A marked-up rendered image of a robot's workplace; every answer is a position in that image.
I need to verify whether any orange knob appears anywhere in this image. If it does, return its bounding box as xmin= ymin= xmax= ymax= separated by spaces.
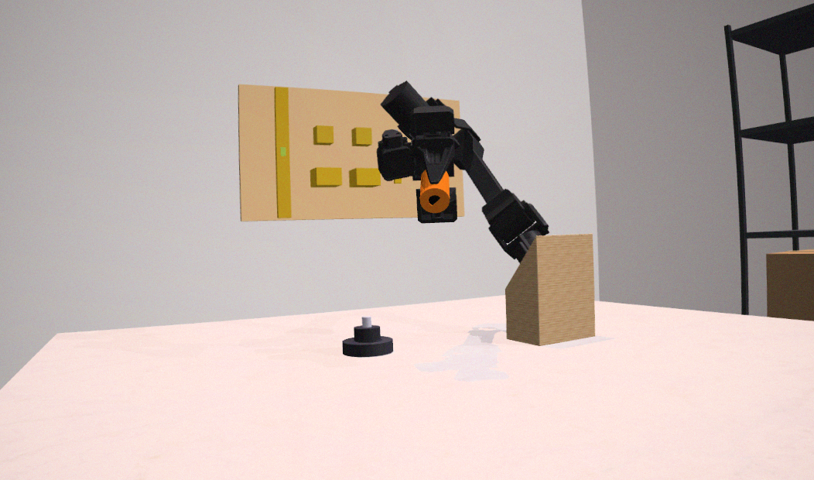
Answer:
xmin=420 ymin=170 xmax=450 ymax=213

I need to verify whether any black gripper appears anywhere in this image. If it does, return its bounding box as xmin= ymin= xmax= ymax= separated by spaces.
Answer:
xmin=410 ymin=105 xmax=457 ymax=223

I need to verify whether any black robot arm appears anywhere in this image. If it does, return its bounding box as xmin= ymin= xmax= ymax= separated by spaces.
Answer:
xmin=377 ymin=81 xmax=549 ymax=264

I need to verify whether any grey round pedestal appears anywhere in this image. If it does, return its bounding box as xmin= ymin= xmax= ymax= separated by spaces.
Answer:
xmin=342 ymin=316 xmax=393 ymax=357

